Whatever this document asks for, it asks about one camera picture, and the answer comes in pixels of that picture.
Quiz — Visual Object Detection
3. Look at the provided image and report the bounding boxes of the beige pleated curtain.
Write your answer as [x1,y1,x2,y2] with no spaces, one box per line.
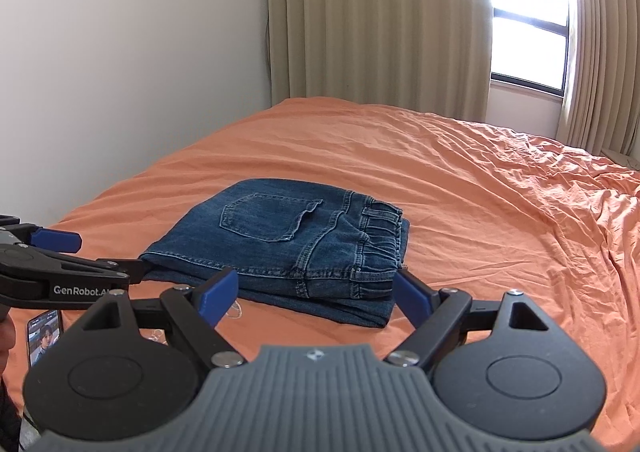
[555,0,640,158]
[265,0,493,123]

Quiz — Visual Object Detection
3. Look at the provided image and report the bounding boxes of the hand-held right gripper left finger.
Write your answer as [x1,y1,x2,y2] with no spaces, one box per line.
[82,268,246,368]

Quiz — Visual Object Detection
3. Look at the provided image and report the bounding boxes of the blue denim pants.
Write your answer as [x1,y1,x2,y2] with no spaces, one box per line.
[139,178,412,329]

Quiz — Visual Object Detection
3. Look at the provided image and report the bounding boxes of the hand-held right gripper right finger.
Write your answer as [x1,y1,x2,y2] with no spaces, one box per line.
[385,268,551,368]

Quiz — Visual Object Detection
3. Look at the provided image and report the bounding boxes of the dark framed window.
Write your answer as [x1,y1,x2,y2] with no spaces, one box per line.
[489,0,571,98]

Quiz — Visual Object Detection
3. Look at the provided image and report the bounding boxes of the smartphone with lit screen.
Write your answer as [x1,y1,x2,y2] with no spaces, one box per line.
[26,309,65,368]

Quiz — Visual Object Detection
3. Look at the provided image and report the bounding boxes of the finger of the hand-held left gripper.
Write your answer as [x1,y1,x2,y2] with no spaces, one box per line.
[96,258,151,283]
[29,227,83,254]

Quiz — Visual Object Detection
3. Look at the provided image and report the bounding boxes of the orange bed sheet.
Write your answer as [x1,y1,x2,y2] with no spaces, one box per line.
[0,97,640,452]

